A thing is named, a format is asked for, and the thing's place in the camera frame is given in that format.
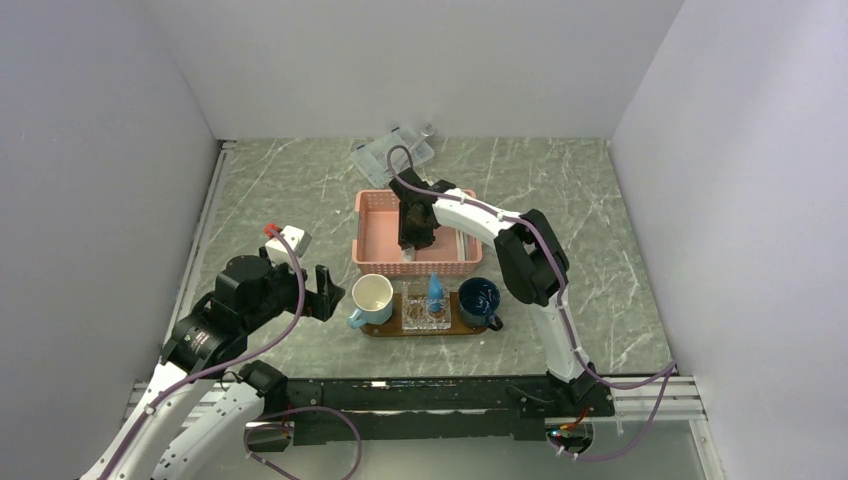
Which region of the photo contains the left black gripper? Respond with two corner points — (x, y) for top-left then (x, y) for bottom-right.
(243, 245), (344, 331)

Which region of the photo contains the white toothpaste tube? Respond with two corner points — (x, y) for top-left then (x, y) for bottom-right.
(401, 247), (417, 262)

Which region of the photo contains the light blue mug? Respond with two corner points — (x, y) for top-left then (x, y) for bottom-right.
(347, 274), (394, 329)

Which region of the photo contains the pink plastic basket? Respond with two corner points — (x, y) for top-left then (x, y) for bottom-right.
(352, 190), (483, 277)

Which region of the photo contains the blue toothpaste tube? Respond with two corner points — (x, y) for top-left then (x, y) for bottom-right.
(426, 272), (444, 314)

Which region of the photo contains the clear acrylic toothbrush holder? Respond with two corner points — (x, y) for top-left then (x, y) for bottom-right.
(401, 279), (452, 334)

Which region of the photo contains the dark blue mug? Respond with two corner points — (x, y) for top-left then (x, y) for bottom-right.
(457, 277), (504, 331)

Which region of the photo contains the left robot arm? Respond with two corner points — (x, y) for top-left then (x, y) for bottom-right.
(83, 254), (345, 479)

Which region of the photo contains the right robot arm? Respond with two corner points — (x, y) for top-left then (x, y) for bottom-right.
(389, 168), (611, 415)

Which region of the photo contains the white toothbrush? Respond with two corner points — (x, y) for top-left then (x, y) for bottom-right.
(455, 230), (470, 262)

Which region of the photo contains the pink toothbrush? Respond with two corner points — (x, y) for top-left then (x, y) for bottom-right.
(466, 234), (482, 263)

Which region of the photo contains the oval wooden tray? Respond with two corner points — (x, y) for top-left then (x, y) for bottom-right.
(359, 292), (488, 338)

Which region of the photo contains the clear plastic box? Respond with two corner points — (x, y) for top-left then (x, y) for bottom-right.
(349, 127), (434, 189)

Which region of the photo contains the silver wrench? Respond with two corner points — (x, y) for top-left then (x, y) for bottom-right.
(406, 124), (438, 162)

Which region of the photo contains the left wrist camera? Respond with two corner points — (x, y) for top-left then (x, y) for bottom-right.
(264, 223), (312, 265)

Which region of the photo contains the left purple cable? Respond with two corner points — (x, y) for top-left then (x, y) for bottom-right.
(95, 228), (364, 480)

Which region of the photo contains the purple cable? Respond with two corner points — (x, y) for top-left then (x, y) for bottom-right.
(95, 228), (364, 480)
(386, 145), (677, 464)

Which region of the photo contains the aluminium side rail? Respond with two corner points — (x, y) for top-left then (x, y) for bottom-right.
(160, 140), (237, 354)

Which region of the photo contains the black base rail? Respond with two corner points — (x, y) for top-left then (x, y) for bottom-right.
(245, 376), (617, 452)

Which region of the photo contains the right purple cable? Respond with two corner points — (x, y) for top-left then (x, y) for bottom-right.
(386, 145), (677, 464)

